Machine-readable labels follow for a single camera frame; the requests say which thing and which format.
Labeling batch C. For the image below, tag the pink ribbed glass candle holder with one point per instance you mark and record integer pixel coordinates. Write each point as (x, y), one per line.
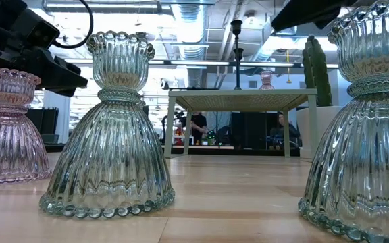
(266, 82)
(8, 141)

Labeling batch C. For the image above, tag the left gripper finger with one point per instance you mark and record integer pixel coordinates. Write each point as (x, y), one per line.
(61, 77)

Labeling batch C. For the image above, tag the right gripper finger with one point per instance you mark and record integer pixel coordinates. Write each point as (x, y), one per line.
(306, 13)

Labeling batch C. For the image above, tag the clear ribbed glass candle holder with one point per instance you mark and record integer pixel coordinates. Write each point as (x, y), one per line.
(113, 152)
(366, 152)

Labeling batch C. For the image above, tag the silver spiral air duct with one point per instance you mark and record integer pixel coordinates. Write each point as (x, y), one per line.
(191, 27)
(265, 44)

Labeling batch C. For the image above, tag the green cactus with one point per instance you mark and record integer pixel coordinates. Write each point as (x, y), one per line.
(319, 74)

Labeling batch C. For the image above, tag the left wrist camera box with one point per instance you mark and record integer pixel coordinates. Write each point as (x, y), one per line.
(40, 32)

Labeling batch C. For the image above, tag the short black metal candlestick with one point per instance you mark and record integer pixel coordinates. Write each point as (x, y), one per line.
(241, 52)

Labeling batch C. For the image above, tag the yellow hanging pendant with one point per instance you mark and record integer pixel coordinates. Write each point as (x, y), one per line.
(288, 80)

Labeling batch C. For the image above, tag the white planter pot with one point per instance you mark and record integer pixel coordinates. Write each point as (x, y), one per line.
(326, 121)

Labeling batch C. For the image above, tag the tall black metal candlestick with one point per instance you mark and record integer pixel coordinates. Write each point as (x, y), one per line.
(237, 67)

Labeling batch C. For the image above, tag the black cabinets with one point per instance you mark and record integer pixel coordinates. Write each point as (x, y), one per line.
(40, 123)

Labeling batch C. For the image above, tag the person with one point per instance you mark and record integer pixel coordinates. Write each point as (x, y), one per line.
(198, 126)
(280, 130)

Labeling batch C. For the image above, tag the beige shelf table with rattan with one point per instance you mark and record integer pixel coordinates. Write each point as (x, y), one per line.
(245, 99)

